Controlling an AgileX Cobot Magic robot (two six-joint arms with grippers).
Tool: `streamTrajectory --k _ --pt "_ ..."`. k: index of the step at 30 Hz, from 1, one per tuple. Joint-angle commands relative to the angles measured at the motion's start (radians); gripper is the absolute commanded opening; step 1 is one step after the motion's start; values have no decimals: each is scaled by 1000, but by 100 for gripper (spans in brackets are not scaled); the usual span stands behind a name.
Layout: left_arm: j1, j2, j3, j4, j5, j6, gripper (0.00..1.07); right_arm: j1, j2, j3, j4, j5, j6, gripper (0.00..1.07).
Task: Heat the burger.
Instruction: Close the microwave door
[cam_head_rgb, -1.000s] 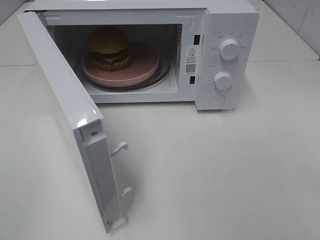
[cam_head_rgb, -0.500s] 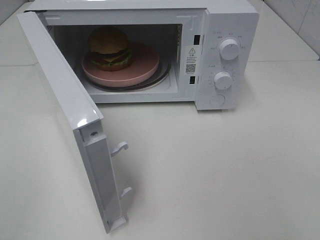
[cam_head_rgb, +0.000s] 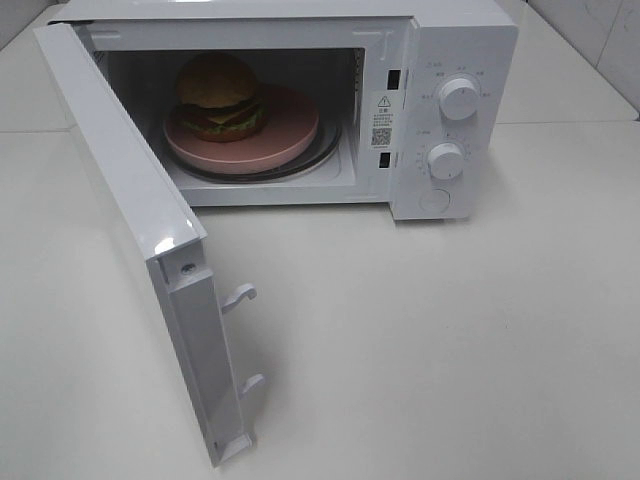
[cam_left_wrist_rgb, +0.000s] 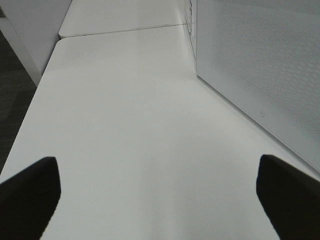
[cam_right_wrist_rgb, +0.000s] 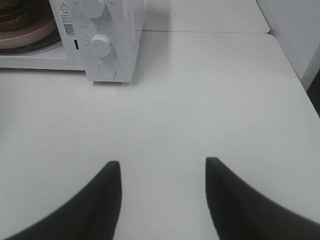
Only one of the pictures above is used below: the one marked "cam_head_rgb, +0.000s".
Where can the lower white timer knob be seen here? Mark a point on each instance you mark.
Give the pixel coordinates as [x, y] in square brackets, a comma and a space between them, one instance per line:
[445, 161]

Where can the pink round plate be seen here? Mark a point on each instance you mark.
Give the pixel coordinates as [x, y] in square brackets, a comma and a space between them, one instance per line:
[292, 121]

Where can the white warning label sticker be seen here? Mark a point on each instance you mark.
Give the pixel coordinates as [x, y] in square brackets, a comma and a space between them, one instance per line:
[382, 119]

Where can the white microwave oven body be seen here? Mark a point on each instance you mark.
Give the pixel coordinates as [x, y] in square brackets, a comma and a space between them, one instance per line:
[338, 53]

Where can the white microwave door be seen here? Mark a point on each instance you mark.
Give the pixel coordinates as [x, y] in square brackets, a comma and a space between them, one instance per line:
[159, 235]

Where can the glass microwave turntable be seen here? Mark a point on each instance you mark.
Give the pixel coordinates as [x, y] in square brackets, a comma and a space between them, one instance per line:
[320, 150]

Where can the upper white power knob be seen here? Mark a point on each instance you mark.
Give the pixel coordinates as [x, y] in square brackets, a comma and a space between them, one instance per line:
[458, 97]

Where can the round white door button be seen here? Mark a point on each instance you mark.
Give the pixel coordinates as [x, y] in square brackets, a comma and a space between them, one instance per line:
[435, 201]

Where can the burger with sesame-free bun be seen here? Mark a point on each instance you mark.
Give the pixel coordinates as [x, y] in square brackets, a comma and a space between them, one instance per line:
[219, 99]

